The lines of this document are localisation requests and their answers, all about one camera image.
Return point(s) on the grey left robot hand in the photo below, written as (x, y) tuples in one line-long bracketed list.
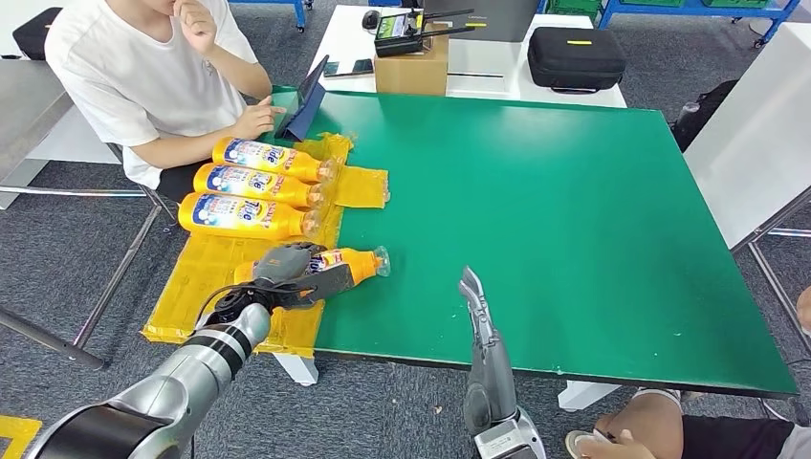
[(288, 263)]

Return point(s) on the person's right hand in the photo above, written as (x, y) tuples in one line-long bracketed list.
[(256, 117)]

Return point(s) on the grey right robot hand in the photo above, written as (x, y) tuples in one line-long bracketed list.
[(491, 374)]

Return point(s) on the person's left hand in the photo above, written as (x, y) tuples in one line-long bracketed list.
[(196, 25)]

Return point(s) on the orange detergent bottle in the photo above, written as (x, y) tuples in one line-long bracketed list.
[(247, 216), (260, 185), (272, 158), (355, 263)]

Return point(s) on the person's left forearm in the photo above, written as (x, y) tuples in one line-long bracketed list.
[(237, 69)]

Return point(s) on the person's right forearm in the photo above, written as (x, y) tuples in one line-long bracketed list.
[(184, 149)]

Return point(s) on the grey water bottle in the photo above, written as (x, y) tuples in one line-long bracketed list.
[(687, 116)]

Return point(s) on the tablet in blue case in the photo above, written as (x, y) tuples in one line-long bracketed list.
[(304, 104)]

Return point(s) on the yellow taped cardboard mat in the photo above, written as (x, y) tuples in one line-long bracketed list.
[(209, 279)]

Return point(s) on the white table foot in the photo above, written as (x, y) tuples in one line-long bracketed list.
[(586, 394), (298, 369)]

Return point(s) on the black smartphone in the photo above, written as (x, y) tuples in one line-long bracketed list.
[(348, 68)]

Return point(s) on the black computer mouse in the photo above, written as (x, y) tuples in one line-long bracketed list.
[(370, 19)]

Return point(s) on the brown cardboard box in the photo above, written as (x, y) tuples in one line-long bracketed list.
[(412, 73)]

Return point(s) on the black bag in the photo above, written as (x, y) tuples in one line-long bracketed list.
[(35, 35)]

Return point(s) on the grey metal table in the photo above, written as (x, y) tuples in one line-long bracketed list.
[(25, 108)]

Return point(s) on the dark grey flat case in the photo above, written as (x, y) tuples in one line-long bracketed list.
[(488, 19)]

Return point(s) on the black carrying case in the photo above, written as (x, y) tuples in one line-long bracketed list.
[(576, 58)]

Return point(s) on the green plastic crate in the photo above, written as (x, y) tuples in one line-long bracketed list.
[(573, 6)]

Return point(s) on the black backpack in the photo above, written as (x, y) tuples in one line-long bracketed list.
[(709, 111)]

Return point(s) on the white side table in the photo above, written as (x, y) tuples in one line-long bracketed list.
[(747, 133)]

